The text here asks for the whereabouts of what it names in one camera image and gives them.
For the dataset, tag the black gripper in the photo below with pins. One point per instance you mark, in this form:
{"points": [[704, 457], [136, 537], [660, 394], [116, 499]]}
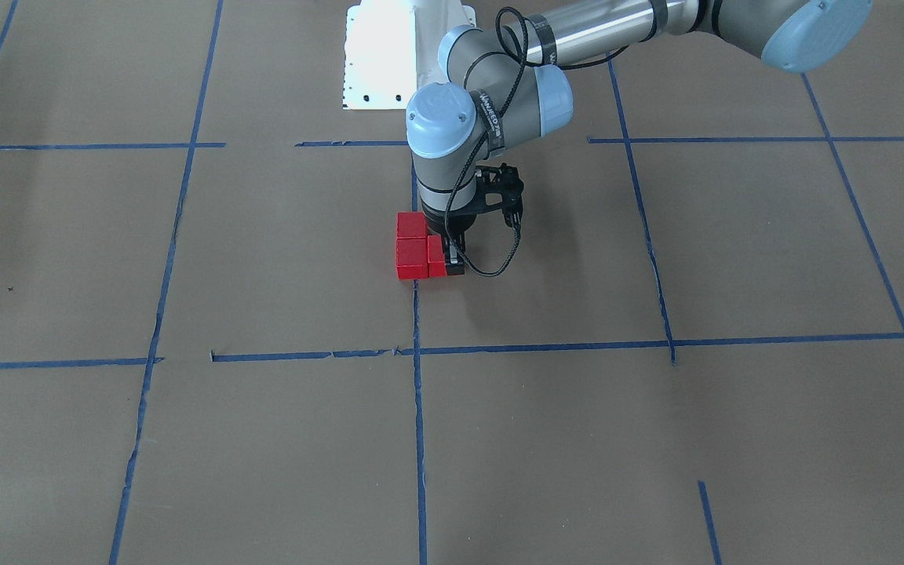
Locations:
{"points": [[446, 226]]}

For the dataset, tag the red block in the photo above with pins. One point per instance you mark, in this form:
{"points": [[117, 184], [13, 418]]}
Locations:
{"points": [[412, 259], [411, 225], [437, 257]]}

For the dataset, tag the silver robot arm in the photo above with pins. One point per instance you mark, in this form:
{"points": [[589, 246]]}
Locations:
{"points": [[507, 86]]}

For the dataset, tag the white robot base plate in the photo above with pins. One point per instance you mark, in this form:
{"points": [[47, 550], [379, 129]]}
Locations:
{"points": [[391, 49]]}

